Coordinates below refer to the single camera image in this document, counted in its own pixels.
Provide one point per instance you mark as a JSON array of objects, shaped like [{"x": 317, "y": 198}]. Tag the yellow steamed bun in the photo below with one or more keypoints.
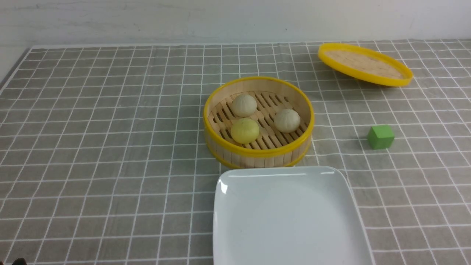
[{"x": 244, "y": 131}]

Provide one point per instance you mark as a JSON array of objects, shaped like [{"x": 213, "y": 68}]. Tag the white steamed bun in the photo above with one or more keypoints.
[{"x": 244, "y": 105}]

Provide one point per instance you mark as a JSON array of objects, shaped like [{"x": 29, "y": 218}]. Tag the beige steamed bun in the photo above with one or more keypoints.
[{"x": 287, "y": 121}]

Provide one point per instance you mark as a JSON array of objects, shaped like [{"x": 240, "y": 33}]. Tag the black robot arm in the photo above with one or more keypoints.
[{"x": 19, "y": 261}]

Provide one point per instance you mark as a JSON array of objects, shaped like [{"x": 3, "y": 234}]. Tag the white square plate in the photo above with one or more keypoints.
[{"x": 287, "y": 216}]

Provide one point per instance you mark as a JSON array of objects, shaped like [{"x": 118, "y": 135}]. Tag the yellow bamboo steamer basket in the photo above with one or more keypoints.
[{"x": 272, "y": 148}]

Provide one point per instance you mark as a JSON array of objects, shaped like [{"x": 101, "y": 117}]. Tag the grey checked tablecloth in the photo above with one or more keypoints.
[{"x": 104, "y": 160}]

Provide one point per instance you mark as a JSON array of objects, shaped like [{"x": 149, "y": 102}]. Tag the yellow bamboo steamer lid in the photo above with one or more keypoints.
[{"x": 365, "y": 64}]

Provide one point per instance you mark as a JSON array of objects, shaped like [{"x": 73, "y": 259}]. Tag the green cube block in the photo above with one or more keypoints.
[{"x": 380, "y": 137}]

